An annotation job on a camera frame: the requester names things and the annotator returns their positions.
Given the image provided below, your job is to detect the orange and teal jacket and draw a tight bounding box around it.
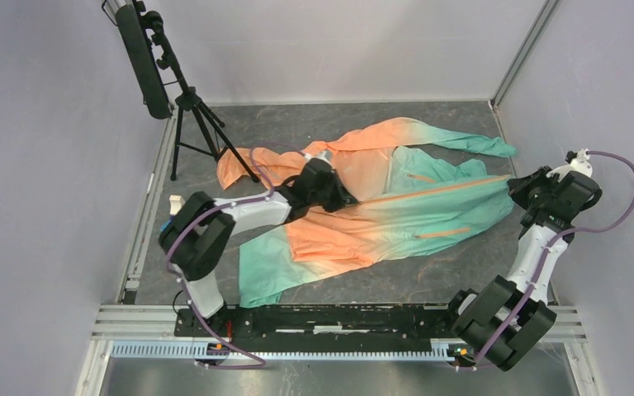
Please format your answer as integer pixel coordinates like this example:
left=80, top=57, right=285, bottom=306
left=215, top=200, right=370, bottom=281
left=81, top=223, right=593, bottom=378
left=217, top=117, right=516, bottom=308

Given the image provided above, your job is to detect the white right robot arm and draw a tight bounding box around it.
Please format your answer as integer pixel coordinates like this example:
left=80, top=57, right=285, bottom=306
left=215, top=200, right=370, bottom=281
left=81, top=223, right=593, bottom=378
left=443, top=163, right=603, bottom=371

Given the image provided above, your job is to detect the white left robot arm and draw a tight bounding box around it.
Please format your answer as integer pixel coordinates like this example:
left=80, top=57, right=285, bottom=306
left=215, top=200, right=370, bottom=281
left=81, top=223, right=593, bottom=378
left=158, top=152, right=358, bottom=337

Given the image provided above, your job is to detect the black tripod stand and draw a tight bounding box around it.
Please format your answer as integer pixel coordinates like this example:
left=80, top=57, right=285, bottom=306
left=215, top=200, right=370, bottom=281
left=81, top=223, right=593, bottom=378
left=141, top=11, right=261, bottom=184

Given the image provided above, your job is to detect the white wooden block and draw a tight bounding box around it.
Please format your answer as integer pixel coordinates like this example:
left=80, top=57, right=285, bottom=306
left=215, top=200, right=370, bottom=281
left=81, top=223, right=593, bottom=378
left=168, top=195, right=185, bottom=216

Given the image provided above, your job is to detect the blue wooden block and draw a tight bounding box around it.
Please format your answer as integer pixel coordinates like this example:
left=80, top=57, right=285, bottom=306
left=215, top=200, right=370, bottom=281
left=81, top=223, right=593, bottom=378
left=159, top=219, right=171, bottom=233

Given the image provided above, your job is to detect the black light panel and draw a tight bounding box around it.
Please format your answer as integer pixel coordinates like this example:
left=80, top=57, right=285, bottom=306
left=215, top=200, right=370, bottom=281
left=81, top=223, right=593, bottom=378
left=114, top=1, right=172, bottom=120

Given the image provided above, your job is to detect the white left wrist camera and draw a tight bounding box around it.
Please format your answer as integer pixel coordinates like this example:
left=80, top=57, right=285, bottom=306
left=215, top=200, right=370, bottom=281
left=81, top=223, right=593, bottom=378
left=303, top=150, right=332, bottom=164

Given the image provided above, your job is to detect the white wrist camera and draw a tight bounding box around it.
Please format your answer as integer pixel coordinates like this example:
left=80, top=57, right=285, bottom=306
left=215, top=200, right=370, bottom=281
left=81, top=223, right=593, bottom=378
left=546, top=148, right=593, bottom=181
left=303, top=150, right=332, bottom=164

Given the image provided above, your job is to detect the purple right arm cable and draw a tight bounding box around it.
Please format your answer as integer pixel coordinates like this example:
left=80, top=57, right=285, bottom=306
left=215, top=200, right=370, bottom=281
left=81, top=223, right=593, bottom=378
left=453, top=151, right=634, bottom=373

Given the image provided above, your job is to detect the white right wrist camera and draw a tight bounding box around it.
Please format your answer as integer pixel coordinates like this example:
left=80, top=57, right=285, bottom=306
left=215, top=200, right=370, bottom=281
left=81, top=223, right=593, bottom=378
left=546, top=148, right=593, bottom=181

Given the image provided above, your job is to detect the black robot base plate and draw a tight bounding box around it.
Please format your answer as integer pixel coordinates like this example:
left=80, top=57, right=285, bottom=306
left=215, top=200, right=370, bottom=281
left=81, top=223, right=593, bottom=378
left=173, top=304, right=486, bottom=353

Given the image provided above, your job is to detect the aluminium frame rail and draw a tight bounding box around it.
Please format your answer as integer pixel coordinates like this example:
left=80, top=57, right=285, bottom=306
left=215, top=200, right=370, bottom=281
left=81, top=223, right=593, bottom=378
left=116, top=108, right=178, bottom=304

